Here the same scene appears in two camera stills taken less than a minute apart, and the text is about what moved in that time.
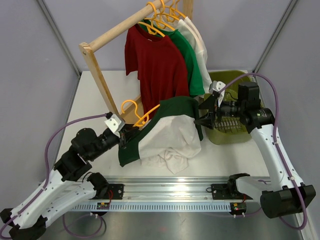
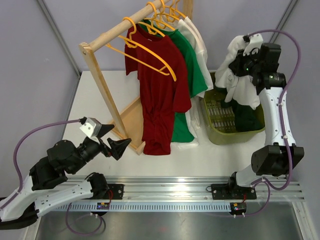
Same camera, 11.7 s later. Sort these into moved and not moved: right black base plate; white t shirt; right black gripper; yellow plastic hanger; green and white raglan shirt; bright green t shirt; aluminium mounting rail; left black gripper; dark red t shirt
Moved: left black gripper; right black gripper; green and white raglan shirt; yellow plastic hanger; white t shirt
Not moved: bright green t shirt; dark red t shirt; aluminium mounting rail; right black base plate
